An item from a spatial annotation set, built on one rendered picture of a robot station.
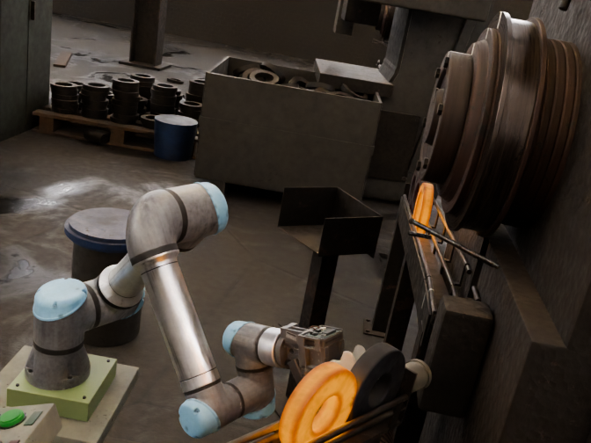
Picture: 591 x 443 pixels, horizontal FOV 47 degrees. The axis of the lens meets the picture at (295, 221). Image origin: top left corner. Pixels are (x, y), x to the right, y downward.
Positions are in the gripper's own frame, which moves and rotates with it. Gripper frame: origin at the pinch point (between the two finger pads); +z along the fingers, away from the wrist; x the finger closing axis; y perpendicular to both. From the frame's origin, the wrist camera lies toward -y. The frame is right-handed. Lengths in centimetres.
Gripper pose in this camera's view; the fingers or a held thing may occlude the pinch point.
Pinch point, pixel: (371, 381)
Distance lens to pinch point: 122.4
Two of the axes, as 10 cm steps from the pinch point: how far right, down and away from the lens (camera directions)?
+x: 6.6, -1.6, 7.3
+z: 7.5, 0.5, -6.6
